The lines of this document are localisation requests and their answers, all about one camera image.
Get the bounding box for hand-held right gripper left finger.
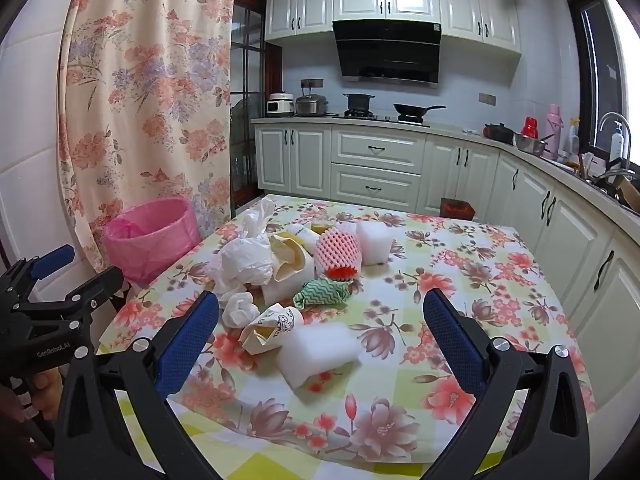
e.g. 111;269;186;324
52;290;222;480

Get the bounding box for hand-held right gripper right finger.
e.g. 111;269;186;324
422;288;591;480

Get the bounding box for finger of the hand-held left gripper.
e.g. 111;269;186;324
0;244;77;311
14;266;126;326

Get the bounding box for white tissue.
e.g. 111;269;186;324
221;291;261;328

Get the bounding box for pink trash bin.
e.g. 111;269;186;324
102;197;202;286

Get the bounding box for crushed printed paper cup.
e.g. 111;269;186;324
239;305;305;356

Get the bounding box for white plastic bag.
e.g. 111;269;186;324
207;197;278;293

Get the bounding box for small white foam block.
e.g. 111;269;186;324
356;221;396;265

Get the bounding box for cream patterned paper bag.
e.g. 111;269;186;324
262;234;317;303

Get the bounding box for large white foam block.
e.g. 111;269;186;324
276;322;363;390

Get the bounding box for green zigzag wrapper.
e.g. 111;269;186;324
292;279;351;311

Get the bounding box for pink foam fruit net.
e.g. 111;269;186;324
314;225;362;281

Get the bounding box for person's left hand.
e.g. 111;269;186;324
29;372;64;420

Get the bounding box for floral tablecloth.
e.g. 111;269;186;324
97;194;598;480

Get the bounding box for small red floor bin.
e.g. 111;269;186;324
440;198;475;220

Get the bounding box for floral curtain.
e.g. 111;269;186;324
57;0;236;273

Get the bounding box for white lower cabinets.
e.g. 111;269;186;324
252;122;640;376

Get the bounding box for steel bowl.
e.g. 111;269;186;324
514;133;547;155

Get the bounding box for red black casserole pot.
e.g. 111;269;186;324
483;122;516;143

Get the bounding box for gas stove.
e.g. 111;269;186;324
340;109;432;127

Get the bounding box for pink thermos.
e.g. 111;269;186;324
545;104;562;158

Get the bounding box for black frying pan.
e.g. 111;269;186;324
393;103;447;118

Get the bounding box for white rice cooker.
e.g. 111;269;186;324
266;92;294;117

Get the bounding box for black stock pot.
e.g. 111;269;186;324
342;92;376;112

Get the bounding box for white pump bottle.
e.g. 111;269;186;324
609;121;626;161

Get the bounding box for chrome faucet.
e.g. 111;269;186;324
598;112;632;171

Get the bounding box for silver pressure cooker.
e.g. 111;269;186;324
295;86;329;116

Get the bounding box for wooden glass door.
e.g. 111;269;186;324
230;0;283;208

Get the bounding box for black range hood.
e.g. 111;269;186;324
332;20;442;90

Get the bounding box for dark framed window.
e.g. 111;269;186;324
567;0;640;171

